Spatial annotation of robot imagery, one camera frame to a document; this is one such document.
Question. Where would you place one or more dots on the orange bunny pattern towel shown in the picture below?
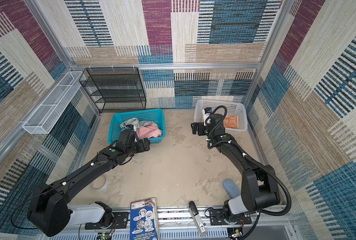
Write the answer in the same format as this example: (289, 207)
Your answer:
(231, 121)

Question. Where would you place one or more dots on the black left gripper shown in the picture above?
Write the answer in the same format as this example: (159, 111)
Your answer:
(142, 148)

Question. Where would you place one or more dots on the pink terry towel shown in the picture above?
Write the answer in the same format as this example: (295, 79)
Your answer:
(151, 130)

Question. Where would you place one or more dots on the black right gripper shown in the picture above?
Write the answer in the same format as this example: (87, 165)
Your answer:
(195, 128)

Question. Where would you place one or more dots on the blue bunny pattern towel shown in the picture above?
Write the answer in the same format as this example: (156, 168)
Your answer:
(135, 122)

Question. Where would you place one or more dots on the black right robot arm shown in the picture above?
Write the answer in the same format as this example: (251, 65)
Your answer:
(261, 191)

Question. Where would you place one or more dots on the teal plastic basket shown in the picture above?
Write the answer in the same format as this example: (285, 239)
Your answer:
(153, 115)

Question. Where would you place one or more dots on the blue printed package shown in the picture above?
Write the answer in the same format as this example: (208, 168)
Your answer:
(144, 220)

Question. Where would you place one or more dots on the black silver stapler tool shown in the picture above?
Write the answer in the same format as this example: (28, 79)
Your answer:
(197, 218)

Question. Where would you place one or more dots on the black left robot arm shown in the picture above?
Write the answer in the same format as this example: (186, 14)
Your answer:
(49, 208)

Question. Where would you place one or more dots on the black wire shelf rack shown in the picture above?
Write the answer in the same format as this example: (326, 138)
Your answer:
(114, 89)

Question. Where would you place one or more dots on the white wire mesh tray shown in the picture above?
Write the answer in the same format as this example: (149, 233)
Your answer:
(50, 110)

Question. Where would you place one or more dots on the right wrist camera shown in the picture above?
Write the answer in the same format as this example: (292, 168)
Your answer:
(207, 111)

